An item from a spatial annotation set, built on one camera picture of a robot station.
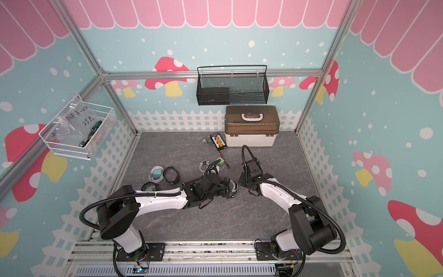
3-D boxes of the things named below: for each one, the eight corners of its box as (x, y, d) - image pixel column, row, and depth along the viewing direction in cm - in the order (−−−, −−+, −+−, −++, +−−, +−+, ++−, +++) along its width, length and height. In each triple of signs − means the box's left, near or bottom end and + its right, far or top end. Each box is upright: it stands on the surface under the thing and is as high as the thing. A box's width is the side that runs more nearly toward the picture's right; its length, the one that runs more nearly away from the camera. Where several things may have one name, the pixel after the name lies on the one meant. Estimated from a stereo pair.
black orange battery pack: (218, 151, 112) (218, 149, 111) (210, 136, 121) (210, 134, 119) (227, 148, 114) (227, 146, 112) (218, 133, 122) (218, 131, 121)
